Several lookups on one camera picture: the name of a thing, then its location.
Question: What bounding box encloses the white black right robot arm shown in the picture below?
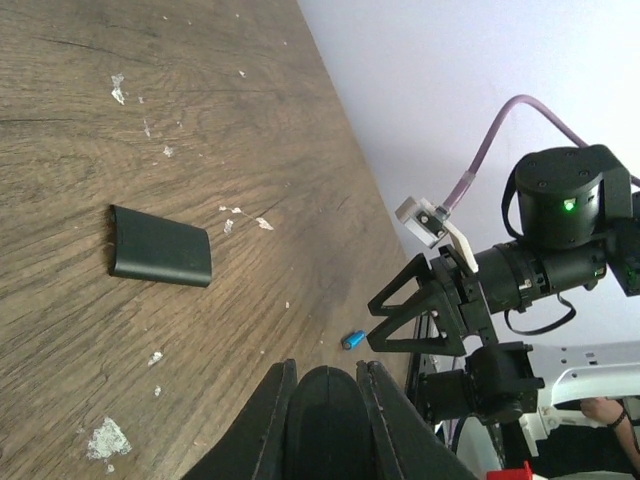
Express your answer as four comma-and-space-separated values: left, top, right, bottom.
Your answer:
367, 145, 639, 430

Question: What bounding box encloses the person's forearm with wristband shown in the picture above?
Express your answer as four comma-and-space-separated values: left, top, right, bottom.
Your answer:
580, 397, 639, 470

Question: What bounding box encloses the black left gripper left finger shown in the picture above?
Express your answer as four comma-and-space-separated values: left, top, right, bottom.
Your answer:
184, 359, 297, 480

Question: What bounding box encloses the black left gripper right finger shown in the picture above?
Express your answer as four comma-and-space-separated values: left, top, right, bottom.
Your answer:
356, 361, 475, 480

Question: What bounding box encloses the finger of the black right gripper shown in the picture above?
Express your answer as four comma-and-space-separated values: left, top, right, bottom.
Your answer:
367, 294, 466, 356
367, 253, 440, 320

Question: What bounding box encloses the black enclosure frame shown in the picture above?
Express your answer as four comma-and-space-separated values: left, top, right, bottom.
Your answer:
405, 315, 437, 427

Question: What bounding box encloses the red plastic part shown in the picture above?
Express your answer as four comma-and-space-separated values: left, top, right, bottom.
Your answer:
486, 461, 534, 480

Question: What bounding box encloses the black remote control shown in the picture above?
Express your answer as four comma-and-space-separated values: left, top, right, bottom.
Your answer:
283, 366, 375, 480

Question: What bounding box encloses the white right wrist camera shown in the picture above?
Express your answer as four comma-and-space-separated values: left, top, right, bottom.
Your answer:
395, 197, 479, 273

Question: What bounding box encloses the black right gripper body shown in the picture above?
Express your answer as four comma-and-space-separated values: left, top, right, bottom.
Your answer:
429, 245, 498, 350

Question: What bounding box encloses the black battery cover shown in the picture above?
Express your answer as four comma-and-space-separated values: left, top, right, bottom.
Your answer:
108, 205, 213, 288

